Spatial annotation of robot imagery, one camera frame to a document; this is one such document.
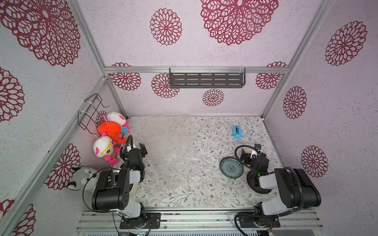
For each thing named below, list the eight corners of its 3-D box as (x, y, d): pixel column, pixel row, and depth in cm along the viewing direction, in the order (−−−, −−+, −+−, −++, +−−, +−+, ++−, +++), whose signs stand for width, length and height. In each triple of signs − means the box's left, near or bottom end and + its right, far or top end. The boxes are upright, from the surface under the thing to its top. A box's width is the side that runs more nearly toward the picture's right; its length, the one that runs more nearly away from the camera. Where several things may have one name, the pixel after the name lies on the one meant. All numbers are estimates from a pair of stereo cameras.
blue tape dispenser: (233, 138, 110) (234, 135, 107) (233, 128, 116) (234, 124, 113) (240, 139, 109) (242, 136, 106) (240, 129, 116) (241, 125, 113)
